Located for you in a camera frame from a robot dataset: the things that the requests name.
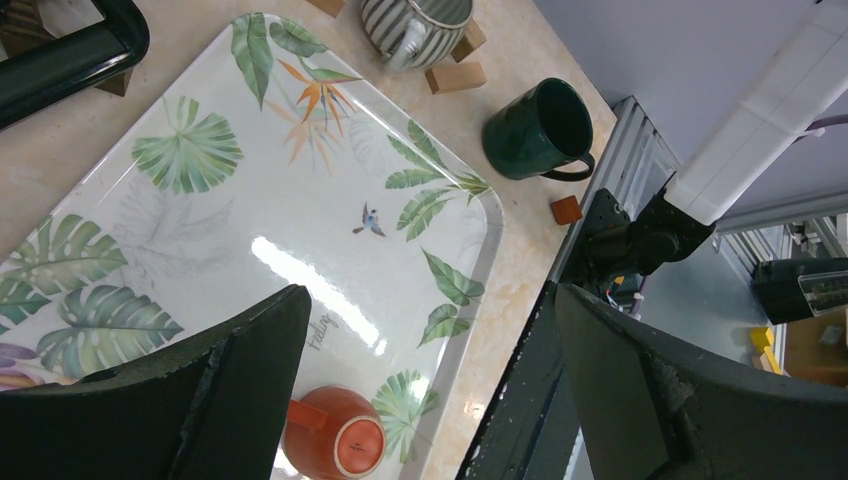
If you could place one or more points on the dark teal mug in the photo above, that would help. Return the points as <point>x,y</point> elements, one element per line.
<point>546,132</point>

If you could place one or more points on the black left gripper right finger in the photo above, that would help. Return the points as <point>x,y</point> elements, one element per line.
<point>653,406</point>

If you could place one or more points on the wooden block right rear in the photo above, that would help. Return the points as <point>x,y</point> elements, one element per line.
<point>443,79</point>

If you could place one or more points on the light wooden block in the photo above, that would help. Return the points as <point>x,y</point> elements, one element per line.
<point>331,7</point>

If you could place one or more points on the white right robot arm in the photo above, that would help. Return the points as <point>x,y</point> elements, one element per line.
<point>786,104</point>

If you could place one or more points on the small orange cup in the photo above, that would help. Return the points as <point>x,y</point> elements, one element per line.
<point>333,433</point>

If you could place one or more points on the dark wooden block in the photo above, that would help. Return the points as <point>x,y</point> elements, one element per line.
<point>472,39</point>

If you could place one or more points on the grey striped ribbed cup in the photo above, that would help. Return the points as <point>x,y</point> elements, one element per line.
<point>413,34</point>

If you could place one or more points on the floral white serving tray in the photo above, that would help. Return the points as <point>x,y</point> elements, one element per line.
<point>269,161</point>

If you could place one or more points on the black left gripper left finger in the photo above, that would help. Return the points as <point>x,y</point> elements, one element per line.
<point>211,406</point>

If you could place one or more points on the dark green carrying case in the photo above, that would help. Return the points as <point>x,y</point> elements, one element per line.
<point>42,69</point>

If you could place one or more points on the small red-brown block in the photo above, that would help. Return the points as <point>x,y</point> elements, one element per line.
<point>566,211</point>

